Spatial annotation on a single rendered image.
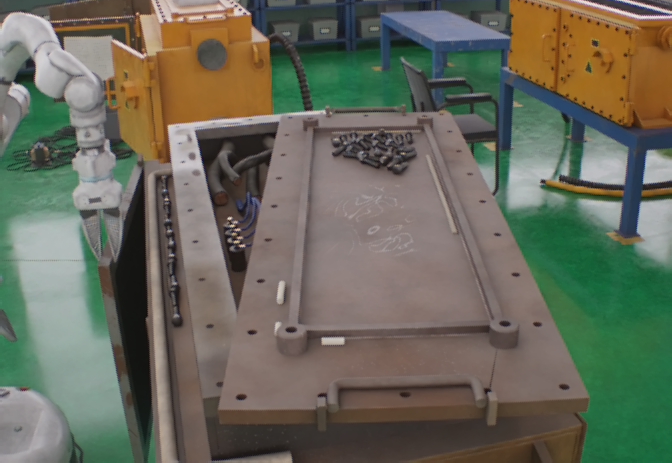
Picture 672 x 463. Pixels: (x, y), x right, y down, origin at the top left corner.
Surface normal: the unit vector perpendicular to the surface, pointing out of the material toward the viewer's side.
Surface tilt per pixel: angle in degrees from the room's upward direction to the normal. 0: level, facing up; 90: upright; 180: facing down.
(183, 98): 90
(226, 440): 90
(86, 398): 0
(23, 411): 73
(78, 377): 0
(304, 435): 90
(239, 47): 90
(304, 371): 0
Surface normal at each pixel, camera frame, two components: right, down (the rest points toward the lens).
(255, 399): -0.04, -0.92
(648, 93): 0.24, 0.38
